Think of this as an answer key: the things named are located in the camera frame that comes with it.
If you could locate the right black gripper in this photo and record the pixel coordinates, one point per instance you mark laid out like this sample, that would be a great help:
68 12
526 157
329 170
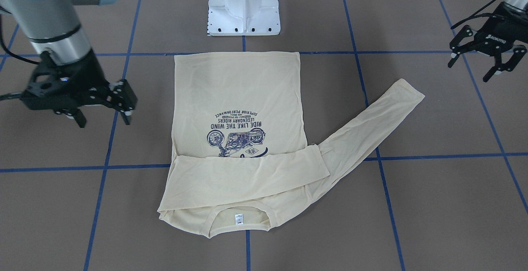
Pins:
87 72

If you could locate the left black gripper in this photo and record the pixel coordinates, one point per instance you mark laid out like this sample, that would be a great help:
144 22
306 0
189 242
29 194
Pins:
500 31

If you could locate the cream long-sleeve printed shirt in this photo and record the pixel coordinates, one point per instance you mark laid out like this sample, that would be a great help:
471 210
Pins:
240 158

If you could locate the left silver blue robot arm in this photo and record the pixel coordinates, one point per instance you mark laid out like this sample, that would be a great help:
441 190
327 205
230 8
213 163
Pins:
477 20

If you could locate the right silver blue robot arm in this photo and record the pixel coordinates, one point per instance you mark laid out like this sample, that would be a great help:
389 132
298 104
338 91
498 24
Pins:
53 26

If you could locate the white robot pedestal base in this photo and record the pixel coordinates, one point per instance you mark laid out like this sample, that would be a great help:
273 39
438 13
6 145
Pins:
243 18

